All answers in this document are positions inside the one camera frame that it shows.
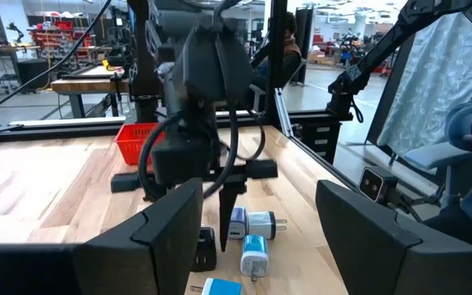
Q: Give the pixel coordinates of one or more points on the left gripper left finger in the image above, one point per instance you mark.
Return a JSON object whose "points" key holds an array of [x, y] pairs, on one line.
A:
{"points": [[166, 246]]}

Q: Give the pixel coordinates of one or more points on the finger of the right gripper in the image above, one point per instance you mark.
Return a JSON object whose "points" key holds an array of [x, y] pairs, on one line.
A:
{"points": [[228, 213]]}

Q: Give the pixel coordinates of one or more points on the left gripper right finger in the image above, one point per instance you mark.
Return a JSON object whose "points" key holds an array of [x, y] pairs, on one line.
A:
{"points": [[363, 246]]}

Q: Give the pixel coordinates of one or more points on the purple USB wall charger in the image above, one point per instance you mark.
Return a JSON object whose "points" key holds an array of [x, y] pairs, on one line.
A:
{"points": [[237, 223]]}

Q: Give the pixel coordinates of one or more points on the white charger with black face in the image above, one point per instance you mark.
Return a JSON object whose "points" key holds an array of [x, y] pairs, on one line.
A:
{"points": [[262, 224]]}

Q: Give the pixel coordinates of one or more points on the black plug adapter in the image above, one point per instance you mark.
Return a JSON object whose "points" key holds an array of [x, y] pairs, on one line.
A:
{"points": [[204, 250]]}

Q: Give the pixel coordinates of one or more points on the teal USB wall charger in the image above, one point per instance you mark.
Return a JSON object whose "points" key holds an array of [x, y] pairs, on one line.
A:
{"points": [[221, 287], [254, 256]]}

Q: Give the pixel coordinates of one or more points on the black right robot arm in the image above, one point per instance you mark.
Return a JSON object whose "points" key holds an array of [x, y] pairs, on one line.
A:
{"points": [[215, 61]]}

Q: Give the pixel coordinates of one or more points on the red plastic basket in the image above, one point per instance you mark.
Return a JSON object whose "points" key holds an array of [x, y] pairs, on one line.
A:
{"points": [[131, 141]]}

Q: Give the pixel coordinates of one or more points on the grey blue chair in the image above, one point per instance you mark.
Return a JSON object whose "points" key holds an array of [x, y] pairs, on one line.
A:
{"points": [[437, 157]]}

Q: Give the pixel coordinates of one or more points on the wooden workbench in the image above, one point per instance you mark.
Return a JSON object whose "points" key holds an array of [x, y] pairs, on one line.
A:
{"points": [[88, 85]]}

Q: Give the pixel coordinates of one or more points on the person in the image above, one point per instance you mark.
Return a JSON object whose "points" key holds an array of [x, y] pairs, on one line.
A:
{"points": [[291, 57], [465, 119]]}

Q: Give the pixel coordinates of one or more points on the black cart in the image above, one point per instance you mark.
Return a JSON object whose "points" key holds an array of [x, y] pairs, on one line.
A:
{"points": [[31, 73]]}

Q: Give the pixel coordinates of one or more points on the shelf with red bins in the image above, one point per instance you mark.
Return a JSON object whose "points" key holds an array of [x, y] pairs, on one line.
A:
{"points": [[60, 34]]}

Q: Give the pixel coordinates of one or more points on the patterned light curtain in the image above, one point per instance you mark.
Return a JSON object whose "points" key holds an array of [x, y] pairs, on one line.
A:
{"points": [[437, 82]]}

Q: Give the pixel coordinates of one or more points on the table-level camera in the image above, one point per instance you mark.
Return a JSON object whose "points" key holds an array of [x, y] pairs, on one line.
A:
{"points": [[375, 184]]}

